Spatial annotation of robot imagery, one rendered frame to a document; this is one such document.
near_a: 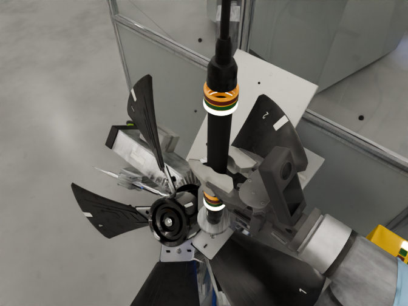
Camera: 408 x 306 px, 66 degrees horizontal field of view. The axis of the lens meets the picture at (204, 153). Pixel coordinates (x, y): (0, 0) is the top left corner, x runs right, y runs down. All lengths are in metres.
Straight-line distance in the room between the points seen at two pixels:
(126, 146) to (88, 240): 1.23
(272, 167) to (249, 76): 0.57
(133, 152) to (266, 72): 0.47
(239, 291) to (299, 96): 0.51
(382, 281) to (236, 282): 0.37
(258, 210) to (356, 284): 0.15
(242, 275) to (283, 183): 0.38
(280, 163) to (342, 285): 0.18
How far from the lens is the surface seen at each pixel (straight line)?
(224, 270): 0.75
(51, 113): 2.97
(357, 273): 0.46
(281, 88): 0.90
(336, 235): 0.46
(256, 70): 0.93
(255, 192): 0.47
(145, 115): 0.79
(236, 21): 1.00
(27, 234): 2.35
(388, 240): 1.03
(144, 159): 0.98
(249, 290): 0.75
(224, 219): 0.67
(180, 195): 0.76
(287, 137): 0.63
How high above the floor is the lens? 1.90
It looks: 53 degrees down
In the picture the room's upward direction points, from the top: straight up
